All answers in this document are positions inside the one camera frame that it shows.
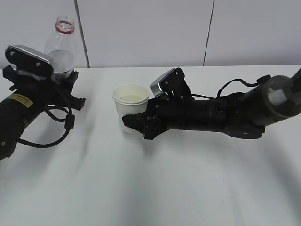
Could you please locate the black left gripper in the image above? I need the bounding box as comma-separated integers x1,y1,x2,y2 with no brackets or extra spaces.
2,66,85,111

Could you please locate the white paper cup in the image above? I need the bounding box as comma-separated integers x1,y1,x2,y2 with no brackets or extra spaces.
112,84,149,133

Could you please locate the clear plastic water bottle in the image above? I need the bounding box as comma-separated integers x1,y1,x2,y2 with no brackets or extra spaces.
44,16,77,83

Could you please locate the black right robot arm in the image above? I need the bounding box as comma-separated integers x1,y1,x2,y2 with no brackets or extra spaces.
122,68,301,140

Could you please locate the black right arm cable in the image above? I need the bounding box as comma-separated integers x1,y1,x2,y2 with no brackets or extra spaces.
190,74,271,99

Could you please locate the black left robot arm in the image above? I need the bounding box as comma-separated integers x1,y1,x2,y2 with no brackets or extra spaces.
0,66,85,159

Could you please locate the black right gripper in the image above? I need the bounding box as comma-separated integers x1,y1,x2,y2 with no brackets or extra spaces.
122,96,195,140

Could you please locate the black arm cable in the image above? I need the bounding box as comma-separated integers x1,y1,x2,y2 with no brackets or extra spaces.
190,74,271,99
17,80,76,148

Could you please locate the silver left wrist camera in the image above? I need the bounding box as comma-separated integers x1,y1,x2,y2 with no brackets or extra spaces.
5,45,54,78

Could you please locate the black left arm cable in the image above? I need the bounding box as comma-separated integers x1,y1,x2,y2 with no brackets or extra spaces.
17,80,76,148

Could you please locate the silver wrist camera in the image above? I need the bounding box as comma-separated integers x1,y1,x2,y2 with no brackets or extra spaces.
150,67,192,98
5,45,54,78

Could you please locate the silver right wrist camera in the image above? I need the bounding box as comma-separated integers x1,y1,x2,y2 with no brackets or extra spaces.
150,67,192,98

